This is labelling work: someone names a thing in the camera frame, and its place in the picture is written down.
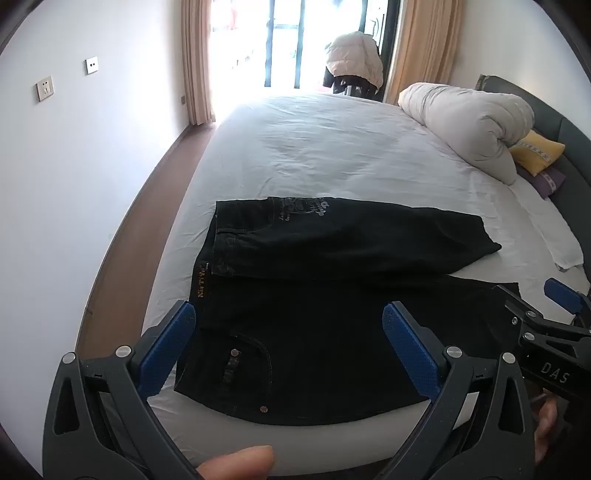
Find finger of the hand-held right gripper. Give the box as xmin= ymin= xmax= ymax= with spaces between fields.
xmin=495 ymin=285 xmax=552 ymax=334
xmin=543 ymin=278 xmax=591 ymax=329

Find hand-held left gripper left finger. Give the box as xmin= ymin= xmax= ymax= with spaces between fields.
xmin=42 ymin=300 xmax=204 ymax=480

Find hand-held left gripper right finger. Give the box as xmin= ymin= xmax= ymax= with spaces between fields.
xmin=381 ymin=301 xmax=539 ymax=480

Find black denim pants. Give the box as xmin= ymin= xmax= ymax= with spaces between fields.
xmin=174 ymin=196 xmax=522 ymax=425

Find person's right hand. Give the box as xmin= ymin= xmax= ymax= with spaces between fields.
xmin=532 ymin=390 xmax=568 ymax=463

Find person's left hand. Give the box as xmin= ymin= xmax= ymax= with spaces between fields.
xmin=194 ymin=445 xmax=276 ymax=480

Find white folded cloth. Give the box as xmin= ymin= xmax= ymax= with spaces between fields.
xmin=505 ymin=175 xmax=585 ymax=271

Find purple pillow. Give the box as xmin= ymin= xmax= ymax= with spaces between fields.
xmin=516 ymin=164 xmax=566 ymax=200

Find dark grey headboard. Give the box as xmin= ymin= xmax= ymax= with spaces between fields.
xmin=475 ymin=74 xmax=591 ymax=296

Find yellow pillow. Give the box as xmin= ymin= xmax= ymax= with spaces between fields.
xmin=508 ymin=129 xmax=566 ymax=177

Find rolled white duvet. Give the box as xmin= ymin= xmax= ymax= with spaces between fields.
xmin=398 ymin=82 xmax=535 ymax=185

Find bed with white sheet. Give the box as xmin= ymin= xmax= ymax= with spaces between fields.
xmin=78 ymin=90 xmax=591 ymax=467

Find beige curtain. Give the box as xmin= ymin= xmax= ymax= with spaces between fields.
xmin=384 ymin=0 xmax=465 ymax=106
xmin=181 ymin=0 xmax=217 ymax=126

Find black clothes stand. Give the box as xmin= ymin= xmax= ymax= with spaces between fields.
xmin=323 ymin=68 xmax=384 ymax=99

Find white puffer jacket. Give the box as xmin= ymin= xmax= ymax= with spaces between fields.
xmin=323 ymin=31 xmax=385 ymax=90

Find black framed glass door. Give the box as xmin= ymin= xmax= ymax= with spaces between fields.
xmin=210 ymin=0 xmax=402 ymax=102

